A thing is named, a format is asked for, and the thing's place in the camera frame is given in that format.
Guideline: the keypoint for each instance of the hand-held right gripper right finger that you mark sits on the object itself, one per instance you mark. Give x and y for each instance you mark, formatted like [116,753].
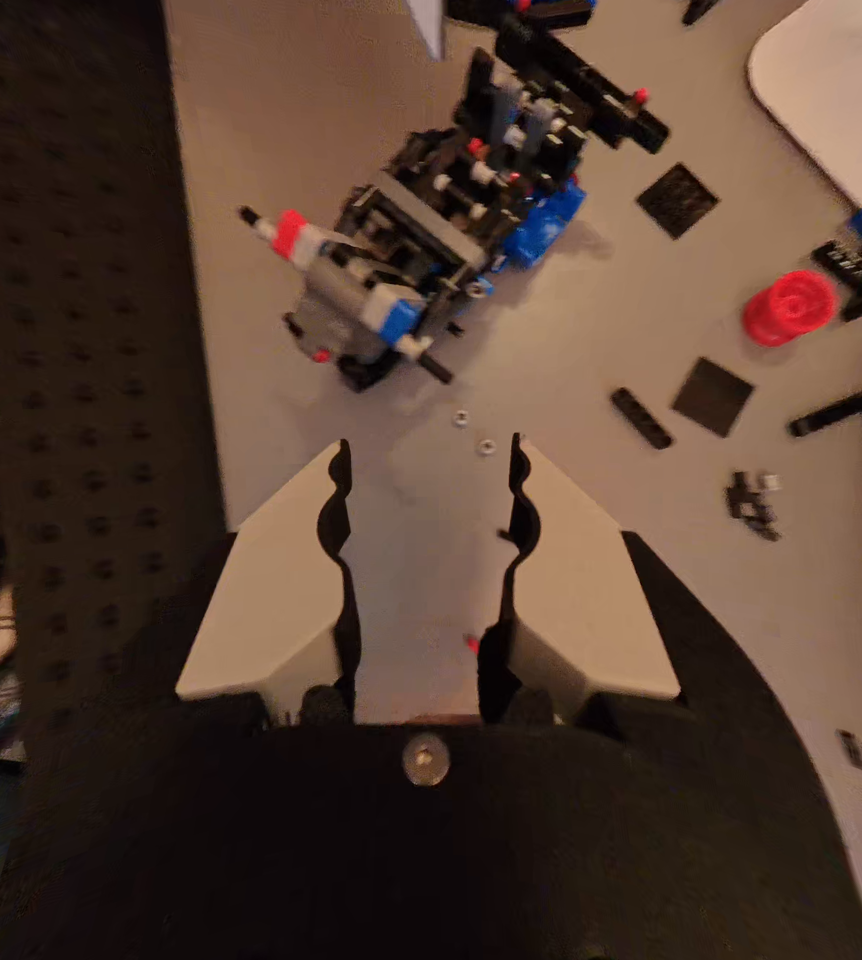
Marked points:
[588,600]

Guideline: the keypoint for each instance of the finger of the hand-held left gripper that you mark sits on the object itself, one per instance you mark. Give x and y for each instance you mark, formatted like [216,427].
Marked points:
[429,19]

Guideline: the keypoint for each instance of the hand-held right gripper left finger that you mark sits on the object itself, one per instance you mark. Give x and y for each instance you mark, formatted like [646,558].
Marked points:
[266,600]

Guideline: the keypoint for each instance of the small connector pins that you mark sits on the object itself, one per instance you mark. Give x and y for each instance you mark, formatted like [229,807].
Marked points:
[751,504]

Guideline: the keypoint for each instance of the brick-built toy truck chassis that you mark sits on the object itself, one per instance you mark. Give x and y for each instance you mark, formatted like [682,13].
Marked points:
[438,225]

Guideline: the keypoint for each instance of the short black beam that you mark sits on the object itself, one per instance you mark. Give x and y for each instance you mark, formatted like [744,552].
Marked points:
[642,418]

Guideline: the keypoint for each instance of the black square panel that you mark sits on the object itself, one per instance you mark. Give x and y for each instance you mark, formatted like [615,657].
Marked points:
[712,397]

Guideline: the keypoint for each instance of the thin black beam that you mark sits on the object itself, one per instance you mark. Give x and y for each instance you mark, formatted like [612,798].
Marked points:
[700,9]

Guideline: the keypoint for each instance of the black studded plate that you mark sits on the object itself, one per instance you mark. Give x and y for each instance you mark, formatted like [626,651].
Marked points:
[676,201]

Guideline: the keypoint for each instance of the large red wheel rim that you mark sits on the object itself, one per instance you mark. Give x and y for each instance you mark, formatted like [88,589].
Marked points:
[790,307]

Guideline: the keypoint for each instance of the white book stand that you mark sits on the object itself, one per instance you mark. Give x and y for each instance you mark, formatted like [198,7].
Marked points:
[835,82]

